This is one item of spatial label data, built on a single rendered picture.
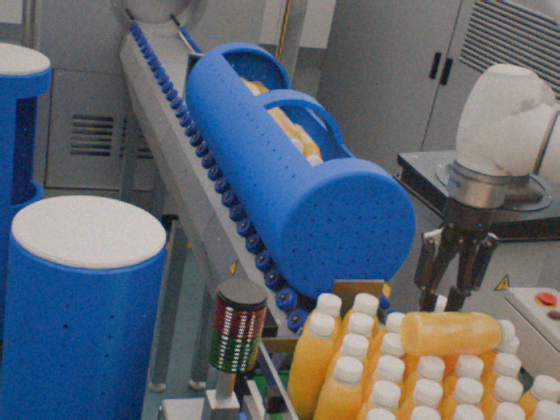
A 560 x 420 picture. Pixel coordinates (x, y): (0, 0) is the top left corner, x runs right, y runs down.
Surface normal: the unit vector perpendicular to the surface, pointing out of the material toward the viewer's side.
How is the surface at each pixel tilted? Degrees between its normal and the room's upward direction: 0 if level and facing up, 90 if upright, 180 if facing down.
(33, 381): 90
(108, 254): 0
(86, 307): 90
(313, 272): 90
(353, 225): 90
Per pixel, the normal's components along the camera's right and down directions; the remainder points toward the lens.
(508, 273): 0.40, 0.44
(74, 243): 0.18, -0.90
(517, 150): -0.33, 0.46
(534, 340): -0.94, -0.04
